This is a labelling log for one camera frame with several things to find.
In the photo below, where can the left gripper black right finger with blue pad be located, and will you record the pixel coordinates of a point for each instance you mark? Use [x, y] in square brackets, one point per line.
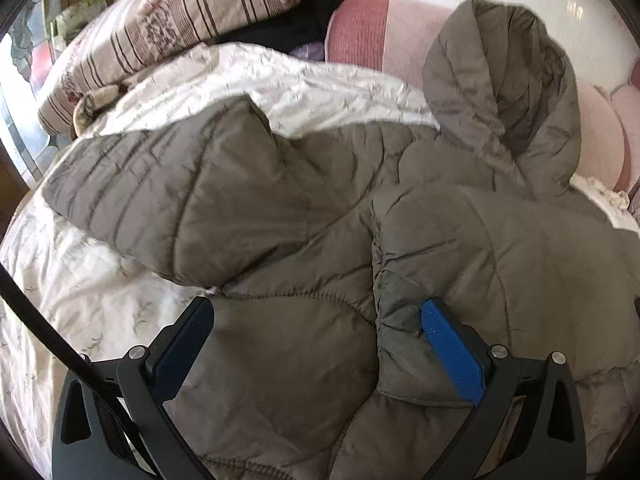
[548, 441]

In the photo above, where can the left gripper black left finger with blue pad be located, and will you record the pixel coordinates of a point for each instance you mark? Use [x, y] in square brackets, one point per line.
[89, 443]

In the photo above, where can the grey-brown hooded puffer jacket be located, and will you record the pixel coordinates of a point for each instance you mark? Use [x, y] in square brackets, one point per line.
[320, 250]

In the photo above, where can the white floral bed sheet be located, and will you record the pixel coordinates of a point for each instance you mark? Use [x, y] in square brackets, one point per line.
[104, 303]

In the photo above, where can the stained glass window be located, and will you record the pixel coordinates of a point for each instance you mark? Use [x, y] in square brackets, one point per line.
[26, 60]

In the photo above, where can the floral box by window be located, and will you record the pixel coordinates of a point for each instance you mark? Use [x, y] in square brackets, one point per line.
[72, 20]

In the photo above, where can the pink padded headboard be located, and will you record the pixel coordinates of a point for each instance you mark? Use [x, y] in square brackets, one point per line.
[393, 36]

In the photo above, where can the striped floral bolster pillow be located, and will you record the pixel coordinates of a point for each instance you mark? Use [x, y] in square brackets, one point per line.
[133, 34]

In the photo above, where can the purple cloth item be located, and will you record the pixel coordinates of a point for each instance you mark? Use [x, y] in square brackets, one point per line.
[311, 52]

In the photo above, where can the black garment by headboard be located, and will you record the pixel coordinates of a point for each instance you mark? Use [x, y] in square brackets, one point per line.
[303, 24]

